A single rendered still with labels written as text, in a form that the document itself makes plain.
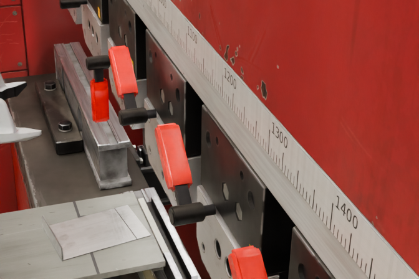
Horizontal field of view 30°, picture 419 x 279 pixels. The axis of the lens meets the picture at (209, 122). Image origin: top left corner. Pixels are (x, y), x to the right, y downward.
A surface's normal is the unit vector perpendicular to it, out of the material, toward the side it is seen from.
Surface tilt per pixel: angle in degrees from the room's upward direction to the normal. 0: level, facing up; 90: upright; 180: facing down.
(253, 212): 90
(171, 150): 39
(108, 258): 0
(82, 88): 0
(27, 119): 0
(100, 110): 91
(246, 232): 90
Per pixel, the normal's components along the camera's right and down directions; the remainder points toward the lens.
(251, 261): 0.22, -0.40
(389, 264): -0.95, 0.14
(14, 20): 0.33, 0.44
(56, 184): 0.02, -0.88
